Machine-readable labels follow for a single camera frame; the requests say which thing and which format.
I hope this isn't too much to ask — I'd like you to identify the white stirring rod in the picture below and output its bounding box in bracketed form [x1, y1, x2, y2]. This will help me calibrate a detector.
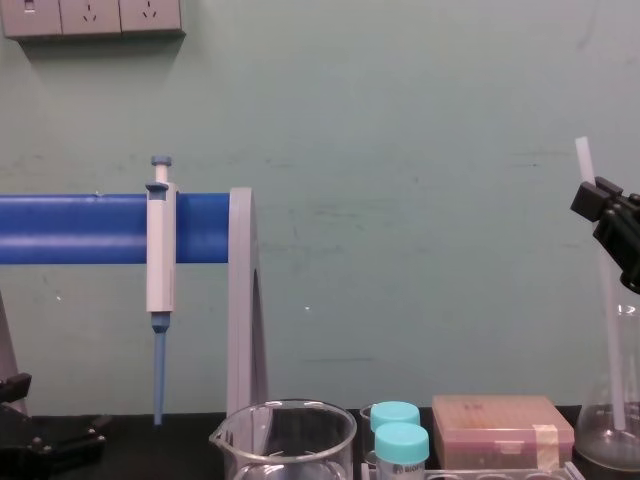
[574, 136, 629, 434]

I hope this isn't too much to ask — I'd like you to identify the pink pipette tip box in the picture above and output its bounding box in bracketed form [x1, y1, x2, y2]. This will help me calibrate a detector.
[431, 394, 576, 472]

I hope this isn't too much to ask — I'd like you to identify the white and blue pipette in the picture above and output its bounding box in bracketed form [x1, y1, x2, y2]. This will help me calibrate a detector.
[145, 154, 182, 428]

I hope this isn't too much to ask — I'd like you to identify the clear plastic tube rack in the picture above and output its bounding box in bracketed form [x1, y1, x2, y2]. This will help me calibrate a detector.
[358, 404, 584, 480]

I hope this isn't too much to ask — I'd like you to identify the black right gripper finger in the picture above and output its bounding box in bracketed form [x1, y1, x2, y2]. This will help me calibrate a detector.
[569, 181, 640, 296]
[594, 176, 640, 224]

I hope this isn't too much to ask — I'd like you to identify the clear glass conical flask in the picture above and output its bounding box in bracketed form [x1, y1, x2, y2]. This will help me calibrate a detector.
[572, 299, 640, 477]

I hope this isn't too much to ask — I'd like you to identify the grey wall socket panel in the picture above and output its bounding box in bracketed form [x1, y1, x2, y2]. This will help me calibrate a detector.
[0, 0, 188, 41]

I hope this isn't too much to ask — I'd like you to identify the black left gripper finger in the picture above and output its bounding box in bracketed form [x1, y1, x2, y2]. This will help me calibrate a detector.
[0, 372, 33, 437]
[27, 413, 113, 459]

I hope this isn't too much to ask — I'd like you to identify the blue pipette stand bar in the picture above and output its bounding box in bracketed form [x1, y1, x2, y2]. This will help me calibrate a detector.
[0, 191, 234, 267]

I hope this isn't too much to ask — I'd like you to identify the beige tape strip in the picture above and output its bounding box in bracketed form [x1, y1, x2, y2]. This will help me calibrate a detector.
[531, 423, 560, 470]

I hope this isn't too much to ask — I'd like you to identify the clear glass beaker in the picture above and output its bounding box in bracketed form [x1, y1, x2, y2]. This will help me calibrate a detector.
[208, 398, 359, 480]

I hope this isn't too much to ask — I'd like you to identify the teal capped sample tube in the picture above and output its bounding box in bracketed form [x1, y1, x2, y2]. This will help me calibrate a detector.
[370, 400, 421, 436]
[374, 422, 431, 480]

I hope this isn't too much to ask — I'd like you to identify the grey pipette stand end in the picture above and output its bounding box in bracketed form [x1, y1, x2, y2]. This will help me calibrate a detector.
[226, 186, 272, 437]

